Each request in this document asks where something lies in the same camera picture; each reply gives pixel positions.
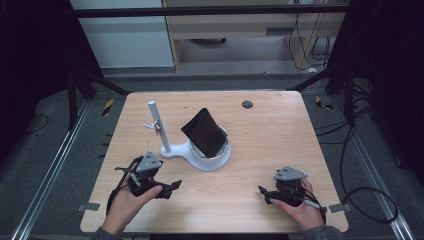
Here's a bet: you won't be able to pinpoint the left hand-held gripper cable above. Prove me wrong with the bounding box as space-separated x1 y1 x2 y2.
105 155 142 216

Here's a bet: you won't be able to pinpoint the yellow black striped tape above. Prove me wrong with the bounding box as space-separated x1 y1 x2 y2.
314 95 335 111
101 97 115 117

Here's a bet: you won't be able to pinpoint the black metal stand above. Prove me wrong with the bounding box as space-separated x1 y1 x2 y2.
286 65 356 127
65 63 133 132

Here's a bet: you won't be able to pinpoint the white key stand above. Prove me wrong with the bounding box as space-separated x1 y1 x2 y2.
142 99 233 173

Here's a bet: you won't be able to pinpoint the white cabinet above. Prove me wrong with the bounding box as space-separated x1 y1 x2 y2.
70 0 175 70

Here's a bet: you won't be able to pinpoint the black leather wallet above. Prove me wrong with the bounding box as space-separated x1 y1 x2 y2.
180 107 228 159

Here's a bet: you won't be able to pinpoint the light wooden desk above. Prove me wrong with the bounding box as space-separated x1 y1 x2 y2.
161 0 352 73

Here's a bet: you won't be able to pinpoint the dark curtain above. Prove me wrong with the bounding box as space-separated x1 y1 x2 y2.
0 0 103 164
329 0 424 186

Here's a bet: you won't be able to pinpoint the long black floor cable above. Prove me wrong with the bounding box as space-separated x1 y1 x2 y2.
314 95 400 225

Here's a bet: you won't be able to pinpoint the person's right hand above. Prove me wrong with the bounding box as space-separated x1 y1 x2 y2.
268 177 326 232

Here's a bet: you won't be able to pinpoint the metal floor rail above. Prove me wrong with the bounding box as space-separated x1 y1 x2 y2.
332 95 416 240
9 99 92 240

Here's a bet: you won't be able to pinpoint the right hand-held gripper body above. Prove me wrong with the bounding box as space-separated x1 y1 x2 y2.
265 165 309 208

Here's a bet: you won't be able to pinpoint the grey tape strip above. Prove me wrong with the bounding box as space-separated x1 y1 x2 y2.
76 201 101 213
328 202 352 214

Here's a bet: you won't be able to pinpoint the thin black floor cable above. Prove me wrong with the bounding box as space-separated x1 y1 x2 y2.
19 113 50 137

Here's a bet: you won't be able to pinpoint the hand-held gripper cable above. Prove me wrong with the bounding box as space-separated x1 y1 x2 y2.
105 155 142 216
300 186 328 224

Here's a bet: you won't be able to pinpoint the black cables under desk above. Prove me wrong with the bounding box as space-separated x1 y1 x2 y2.
287 12 332 72

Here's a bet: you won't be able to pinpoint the black horizontal frame bar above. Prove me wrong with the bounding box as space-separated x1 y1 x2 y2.
71 3 352 19

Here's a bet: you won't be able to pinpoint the right hand-held gripper cable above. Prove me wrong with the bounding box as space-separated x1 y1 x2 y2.
300 186 328 224

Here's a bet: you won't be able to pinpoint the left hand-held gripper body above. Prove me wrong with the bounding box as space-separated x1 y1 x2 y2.
127 150 165 198

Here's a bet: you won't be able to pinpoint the white bowl silver rim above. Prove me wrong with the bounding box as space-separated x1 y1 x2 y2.
188 125 231 161

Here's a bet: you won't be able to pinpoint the person's left hand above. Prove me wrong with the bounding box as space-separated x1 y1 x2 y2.
101 162 164 236

